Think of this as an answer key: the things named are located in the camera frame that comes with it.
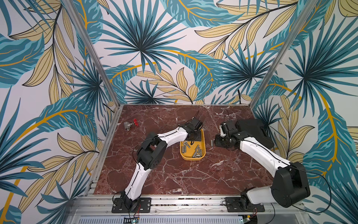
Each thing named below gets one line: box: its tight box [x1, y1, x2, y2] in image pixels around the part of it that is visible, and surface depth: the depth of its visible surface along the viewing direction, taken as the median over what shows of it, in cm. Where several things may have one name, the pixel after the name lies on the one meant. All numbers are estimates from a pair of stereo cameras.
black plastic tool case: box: [235, 119, 275, 150], surface depth 102 cm
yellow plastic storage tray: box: [179, 128, 207, 161], surface depth 93 cm
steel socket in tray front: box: [192, 144, 203, 158], surface depth 94 cm
